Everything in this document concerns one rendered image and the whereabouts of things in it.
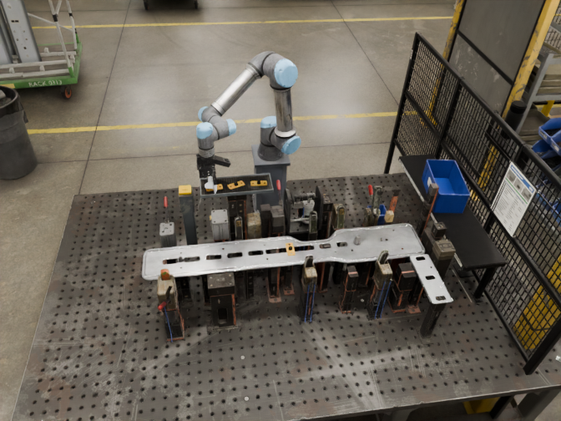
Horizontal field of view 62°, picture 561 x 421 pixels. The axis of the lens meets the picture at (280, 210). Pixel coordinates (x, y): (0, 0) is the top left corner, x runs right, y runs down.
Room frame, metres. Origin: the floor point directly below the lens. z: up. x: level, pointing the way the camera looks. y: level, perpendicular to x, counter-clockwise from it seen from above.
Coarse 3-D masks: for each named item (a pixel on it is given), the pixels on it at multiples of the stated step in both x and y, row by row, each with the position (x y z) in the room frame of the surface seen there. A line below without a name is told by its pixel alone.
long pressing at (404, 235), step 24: (264, 240) 1.62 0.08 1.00; (288, 240) 1.63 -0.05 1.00; (336, 240) 1.64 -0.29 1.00; (384, 240) 1.65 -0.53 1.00; (408, 240) 1.66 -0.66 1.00; (144, 264) 1.43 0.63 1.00; (168, 264) 1.44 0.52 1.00; (192, 264) 1.44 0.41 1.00; (216, 264) 1.45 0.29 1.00; (240, 264) 1.45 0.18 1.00; (264, 264) 1.46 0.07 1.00; (288, 264) 1.47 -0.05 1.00
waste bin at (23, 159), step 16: (0, 96) 3.47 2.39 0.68; (16, 96) 3.43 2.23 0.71; (0, 112) 3.22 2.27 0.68; (16, 112) 3.35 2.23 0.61; (0, 128) 3.20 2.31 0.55; (16, 128) 3.31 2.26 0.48; (0, 144) 3.20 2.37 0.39; (16, 144) 3.27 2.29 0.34; (0, 160) 3.19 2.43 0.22; (16, 160) 3.24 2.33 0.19; (32, 160) 3.37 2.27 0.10; (0, 176) 3.19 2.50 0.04; (16, 176) 3.21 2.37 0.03
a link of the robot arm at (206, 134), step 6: (198, 126) 1.80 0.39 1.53; (204, 126) 1.81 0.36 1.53; (210, 126) 1.81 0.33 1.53; (198, 132) 1.79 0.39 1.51; (204, 132) 1.78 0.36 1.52; (210, 132) 1.79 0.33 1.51; (216, 132) 1.82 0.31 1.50; (198, 138) 1.79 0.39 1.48; (204, 138) 1.77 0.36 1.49; (210, 138) 1.79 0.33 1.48; (216, 138) 1.81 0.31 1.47; (198, 144) 1.79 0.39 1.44; (204, 144) 1.77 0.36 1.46; (210, 144) 1.79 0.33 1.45
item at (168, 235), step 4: (160, 224) 1.64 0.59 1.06; (164, 224) 1.64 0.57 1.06; (168, 224) 1.64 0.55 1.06; (172, 224) 1.65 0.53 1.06; (160, 228) 1.61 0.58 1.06; (164, 228) 1.62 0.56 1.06; (168, 228) 1.62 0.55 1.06; (172, 228) 1.62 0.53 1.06; (160, 232) 1.58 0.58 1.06; (164, 232) 1.59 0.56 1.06; (168, 232) 1.59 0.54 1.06; (172, 232) 1.59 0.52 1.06; (160, 236) 1.57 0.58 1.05; (164, 236) 1.57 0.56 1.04; (168, 236) 1.57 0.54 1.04; (172, 236) 1.58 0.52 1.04; (164, 240) 1.57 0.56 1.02; (168, 240) 1.57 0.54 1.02; (172, 240) 1.58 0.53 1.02; (176, 240) 1.65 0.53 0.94; (164, 244) 1.57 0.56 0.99; (168, 244) 1.57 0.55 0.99; (172, 244) 1.58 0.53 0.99; (176, 244) 1.61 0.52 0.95; (168, 260) 1.58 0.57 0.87; (172, 260) 1.58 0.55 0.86; (176, 280) 1.57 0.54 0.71
